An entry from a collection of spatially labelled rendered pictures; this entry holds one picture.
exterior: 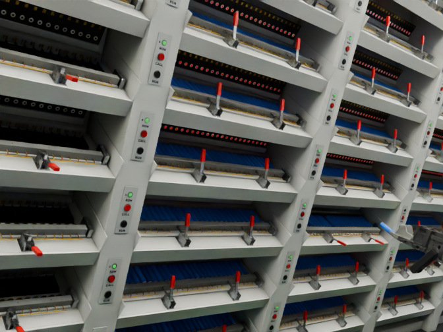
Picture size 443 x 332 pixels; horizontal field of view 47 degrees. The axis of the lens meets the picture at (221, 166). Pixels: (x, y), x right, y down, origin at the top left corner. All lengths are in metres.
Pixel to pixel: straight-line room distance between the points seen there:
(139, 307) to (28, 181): 0.52
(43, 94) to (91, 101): 0.11
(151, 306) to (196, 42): 0.74
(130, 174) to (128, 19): 0.37
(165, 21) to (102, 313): 0.75
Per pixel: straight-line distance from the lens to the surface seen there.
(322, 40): 1.77
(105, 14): 1.19
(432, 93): 2.31
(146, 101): 1.25
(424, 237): 1.90
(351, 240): 2.12
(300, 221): 1.78
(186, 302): 1.59
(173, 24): 1.27
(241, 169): 1.59
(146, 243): 1.41
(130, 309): 1.47
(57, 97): 1.16
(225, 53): 1.39
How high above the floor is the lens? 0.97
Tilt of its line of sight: 8 degrees down
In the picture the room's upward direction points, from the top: 14 degrees clockwise
